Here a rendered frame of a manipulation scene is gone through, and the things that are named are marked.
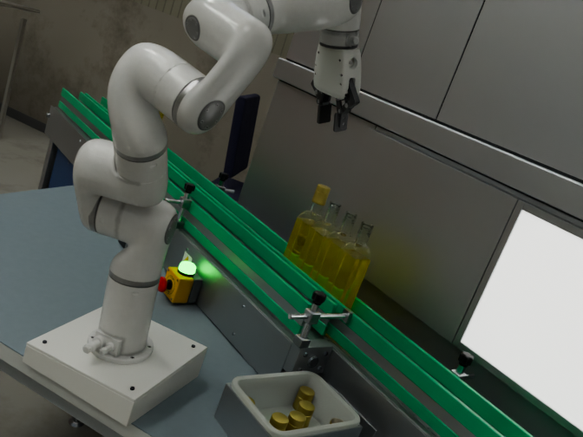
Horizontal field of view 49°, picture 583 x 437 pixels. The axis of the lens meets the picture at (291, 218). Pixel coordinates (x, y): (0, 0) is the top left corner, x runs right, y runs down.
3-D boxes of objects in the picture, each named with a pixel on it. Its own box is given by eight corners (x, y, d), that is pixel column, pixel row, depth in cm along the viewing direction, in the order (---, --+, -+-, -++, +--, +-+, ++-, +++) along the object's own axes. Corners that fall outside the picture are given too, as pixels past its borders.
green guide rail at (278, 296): (300, 336, 137) (312, 304, 135) (297, 336, 137) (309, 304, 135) (60, 107, 264) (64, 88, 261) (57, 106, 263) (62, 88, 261)
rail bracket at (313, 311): (341, 347, 140) (361, 296, 136) (282, 349, 129) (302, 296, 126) (332, 339, 142) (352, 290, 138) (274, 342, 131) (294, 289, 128)
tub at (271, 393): (350, 458, 125) (366, 421, 123) (259, 477, 111) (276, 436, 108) (300, 403, 138) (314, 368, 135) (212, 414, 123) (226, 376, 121)
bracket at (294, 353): (324, 375, 140) (335, 347, 138) (291, 377, 134) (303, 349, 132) (315, 365, 143) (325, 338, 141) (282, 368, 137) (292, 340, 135)
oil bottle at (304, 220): (301, 293, 162) (330, 217, 156) (284, 293, 158) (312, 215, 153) (289, 283, 166) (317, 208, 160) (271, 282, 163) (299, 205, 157)
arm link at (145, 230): (153, 294, 115) (170, 212, 110) (85, 272, 116) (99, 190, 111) (171, 275, 124) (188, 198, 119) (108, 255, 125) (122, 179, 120)
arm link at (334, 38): (372, 31, 121) (370, 46, 122) (343, 22, 127) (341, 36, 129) (341, 35, 117) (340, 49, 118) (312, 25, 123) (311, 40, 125)
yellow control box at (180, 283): (195, 304, 165) (203, 279, 163) (169, 304, 161) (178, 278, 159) (183, 291, 170) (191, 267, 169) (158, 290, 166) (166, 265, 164)
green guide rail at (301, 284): (325, 335, 142) (337, 304, 140) (322, 335, 141) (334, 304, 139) (77, 110, 268) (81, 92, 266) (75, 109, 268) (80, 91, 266)
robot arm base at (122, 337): (116, 379, 114) (131, 303, 110) (62, 350, 118) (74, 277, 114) (165, 347, 128) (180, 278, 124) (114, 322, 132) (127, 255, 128)
